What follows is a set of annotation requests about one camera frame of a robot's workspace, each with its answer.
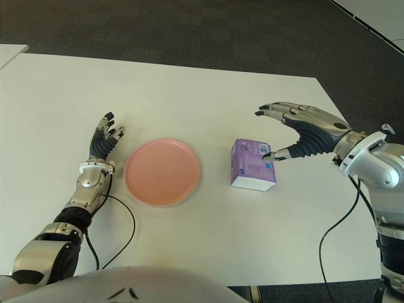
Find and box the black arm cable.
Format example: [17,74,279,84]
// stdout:
[84,170,136,271]
[319,176,364,303]

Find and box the purple tissue paper pack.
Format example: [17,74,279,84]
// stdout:
[229,138,278,193]

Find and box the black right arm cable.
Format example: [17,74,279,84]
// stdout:
[319,176,364,303]

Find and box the pink round plate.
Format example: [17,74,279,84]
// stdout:
[123,138,202,208]

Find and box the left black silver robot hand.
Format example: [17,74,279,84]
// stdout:
[89,111,126,160]

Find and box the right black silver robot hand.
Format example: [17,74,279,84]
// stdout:
[254,101,353,163]

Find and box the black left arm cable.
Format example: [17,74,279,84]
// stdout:
[84,170,136,271]

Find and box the white side table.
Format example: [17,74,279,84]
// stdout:
[0,44,29,70]

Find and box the silver robot torso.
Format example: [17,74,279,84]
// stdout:
[0,266,250,303]

